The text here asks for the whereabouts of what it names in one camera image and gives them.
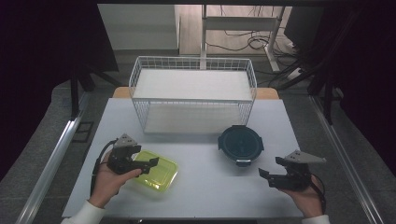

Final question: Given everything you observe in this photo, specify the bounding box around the dark curtain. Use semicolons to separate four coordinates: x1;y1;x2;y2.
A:
321;0;396;179
0;0;120;182

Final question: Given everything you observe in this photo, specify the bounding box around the person's right hand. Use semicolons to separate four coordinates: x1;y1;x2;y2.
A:
279;174;325;218

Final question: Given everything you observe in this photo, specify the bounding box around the hand-held gripper black cable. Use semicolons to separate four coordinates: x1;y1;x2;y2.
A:
309;175;328;216
90;139;119;198

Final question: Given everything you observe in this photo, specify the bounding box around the yellow-green rectangular food container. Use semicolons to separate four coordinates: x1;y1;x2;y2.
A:
128;149;180;192

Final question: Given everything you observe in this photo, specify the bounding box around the dark monitor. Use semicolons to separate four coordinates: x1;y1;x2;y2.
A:
283;6;327;50

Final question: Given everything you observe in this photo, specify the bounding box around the person's left hand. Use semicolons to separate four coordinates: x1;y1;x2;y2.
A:
88;151;143;209

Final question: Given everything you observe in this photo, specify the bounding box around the round dark blue lidded container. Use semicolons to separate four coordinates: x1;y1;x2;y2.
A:
217;124;265;168

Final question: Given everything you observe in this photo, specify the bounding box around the white power strip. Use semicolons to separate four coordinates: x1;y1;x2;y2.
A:
286;66;304;82

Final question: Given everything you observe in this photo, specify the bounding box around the right hand-held gripper black cable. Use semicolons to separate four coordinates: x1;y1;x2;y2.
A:
309;175;328;216

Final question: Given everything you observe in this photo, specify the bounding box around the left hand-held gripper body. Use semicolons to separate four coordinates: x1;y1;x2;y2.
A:
106;133;143;175

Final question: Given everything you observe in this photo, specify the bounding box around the white cabinet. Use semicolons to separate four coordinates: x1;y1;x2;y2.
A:
97;3;181;51

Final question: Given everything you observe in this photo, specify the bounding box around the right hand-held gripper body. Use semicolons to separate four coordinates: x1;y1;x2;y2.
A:
268;149;328;191

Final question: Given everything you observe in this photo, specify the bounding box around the white metal desk frame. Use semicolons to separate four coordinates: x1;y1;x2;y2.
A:
200;4;286;73

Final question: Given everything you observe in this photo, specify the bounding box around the black rectangular frame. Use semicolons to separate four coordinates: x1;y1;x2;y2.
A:
71;120;95;144

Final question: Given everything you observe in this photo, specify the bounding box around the aluminium rail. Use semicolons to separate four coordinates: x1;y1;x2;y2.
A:
14;92;92;224
307;94;386;224

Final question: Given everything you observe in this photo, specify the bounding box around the wooden board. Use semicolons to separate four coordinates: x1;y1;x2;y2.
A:
111;86;280;101

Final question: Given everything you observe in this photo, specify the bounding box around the black cable bundle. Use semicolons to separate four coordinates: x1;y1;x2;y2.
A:
205;4;302;89

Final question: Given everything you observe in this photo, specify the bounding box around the left hand-held gripper black cable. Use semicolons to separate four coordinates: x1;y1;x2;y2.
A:
90;139;119;198

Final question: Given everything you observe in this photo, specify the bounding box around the white wire rack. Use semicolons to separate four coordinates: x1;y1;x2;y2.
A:
128;55;259;135

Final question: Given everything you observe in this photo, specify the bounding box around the black metal stand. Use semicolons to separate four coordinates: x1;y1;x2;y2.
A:
307;62;344;126
69;62;123;121

